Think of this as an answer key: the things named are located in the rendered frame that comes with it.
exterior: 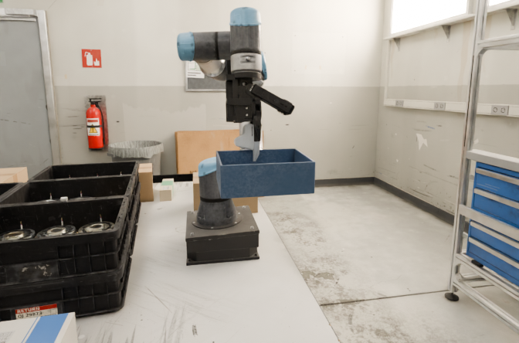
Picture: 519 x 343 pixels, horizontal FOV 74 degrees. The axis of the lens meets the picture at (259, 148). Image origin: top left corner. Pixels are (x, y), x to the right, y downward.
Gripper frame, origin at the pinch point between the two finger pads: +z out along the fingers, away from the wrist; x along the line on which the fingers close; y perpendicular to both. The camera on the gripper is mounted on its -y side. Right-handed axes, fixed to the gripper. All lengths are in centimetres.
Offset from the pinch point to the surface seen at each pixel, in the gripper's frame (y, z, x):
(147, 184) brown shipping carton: 44, 19, -100
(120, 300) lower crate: 36, 39, -12
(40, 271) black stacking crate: 53, 27, -5
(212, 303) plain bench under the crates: 11.8, 40.8, -9.7
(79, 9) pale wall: 147, -146, -319
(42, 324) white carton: 47, 34, 7
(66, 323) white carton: 43, 34, 7
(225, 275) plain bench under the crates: 7.5, 39.0, -23.7
